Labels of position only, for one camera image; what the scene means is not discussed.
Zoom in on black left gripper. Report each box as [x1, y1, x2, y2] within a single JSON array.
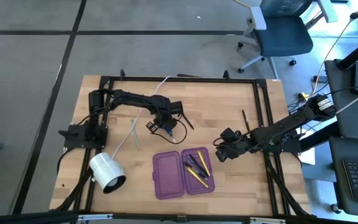
[[145, 101, 185, 136]]

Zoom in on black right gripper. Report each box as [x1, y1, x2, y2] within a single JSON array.
[[214, 126, 250, 163]]

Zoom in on black marker pen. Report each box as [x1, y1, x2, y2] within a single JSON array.
[[181, 113, 195, 131]]

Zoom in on teal pencil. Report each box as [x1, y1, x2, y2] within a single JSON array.
[[131, 119, 140, 151]]

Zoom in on blue pen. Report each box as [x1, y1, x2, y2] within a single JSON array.
[[188, 154, 209, 179]]

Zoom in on black clear pen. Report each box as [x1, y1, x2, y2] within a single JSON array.
[[183, 160, 206, 181]]

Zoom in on purple plastic supply box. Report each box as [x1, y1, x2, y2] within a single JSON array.
[[152, 146, 216, 200]]

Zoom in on black desk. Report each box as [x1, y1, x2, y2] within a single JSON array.
[[324, 58, 358, 142], [328, 136, 358, 218]]

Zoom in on blue office chair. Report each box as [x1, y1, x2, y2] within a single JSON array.
[[237, 0, 338, 80]]

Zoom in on black overhead crossbar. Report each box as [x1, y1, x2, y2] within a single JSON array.
[[0, 210, 358, 224]]

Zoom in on white lamp cable with switch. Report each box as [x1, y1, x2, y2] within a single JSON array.
[[112, 75, 172, 160]]

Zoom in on black table frame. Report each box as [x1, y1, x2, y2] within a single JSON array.
[[50, 68, 317, 218]]

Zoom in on white cylindrical camera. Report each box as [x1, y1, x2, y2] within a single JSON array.
[[88, 152, 127, 194]]

